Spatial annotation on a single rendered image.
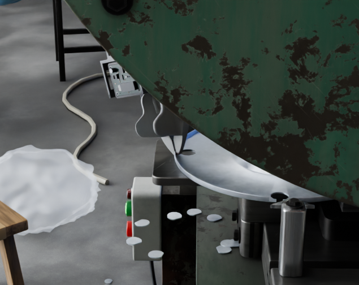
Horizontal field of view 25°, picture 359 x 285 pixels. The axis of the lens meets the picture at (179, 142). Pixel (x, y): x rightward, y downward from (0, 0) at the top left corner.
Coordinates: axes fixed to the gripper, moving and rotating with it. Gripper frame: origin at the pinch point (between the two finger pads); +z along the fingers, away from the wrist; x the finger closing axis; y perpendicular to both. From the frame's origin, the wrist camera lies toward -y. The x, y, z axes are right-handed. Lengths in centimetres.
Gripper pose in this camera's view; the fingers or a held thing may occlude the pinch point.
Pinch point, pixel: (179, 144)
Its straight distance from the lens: 114.1
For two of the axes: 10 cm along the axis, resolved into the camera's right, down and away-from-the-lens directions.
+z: 2.4, 9.6, 1.5
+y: -6.9, 2.7, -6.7
